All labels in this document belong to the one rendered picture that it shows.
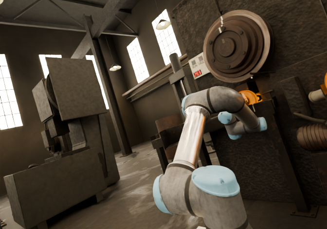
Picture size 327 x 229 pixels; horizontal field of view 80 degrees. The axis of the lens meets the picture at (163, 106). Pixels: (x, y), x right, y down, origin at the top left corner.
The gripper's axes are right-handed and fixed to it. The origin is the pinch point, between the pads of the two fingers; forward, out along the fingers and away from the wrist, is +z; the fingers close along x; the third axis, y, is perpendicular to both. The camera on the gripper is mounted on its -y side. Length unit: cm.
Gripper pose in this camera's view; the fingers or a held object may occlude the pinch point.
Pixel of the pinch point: (244, 98)
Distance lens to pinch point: 147.5
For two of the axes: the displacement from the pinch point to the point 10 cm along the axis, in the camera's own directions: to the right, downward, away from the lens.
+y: -4.8, -8.7, -0.8
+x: -6.3, 2.8, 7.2
